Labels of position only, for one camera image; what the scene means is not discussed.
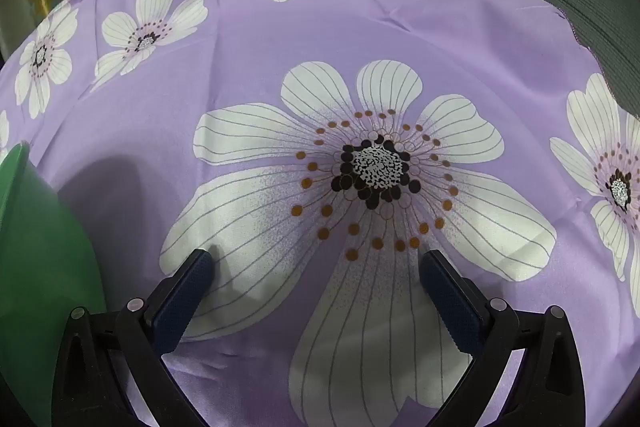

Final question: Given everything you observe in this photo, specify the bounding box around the green plastic bowl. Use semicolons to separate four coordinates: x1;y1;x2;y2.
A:
1;142;106;426

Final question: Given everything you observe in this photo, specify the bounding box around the purple floral tablecloth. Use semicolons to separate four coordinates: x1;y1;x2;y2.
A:
1;0;639;426

